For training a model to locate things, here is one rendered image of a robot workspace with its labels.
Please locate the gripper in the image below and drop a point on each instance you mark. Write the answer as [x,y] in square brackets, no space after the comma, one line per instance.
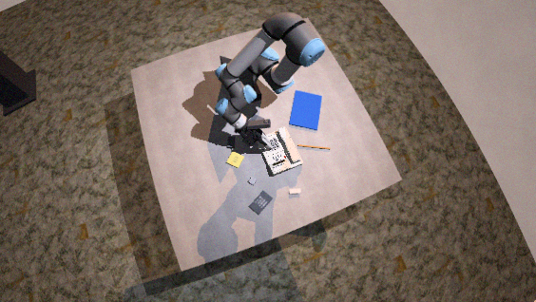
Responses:
[250,137]

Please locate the beige telephone handset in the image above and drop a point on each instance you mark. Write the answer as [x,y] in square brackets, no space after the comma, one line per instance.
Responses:
[292,152]

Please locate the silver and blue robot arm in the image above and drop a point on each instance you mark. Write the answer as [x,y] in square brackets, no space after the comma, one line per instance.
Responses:
[302,49]

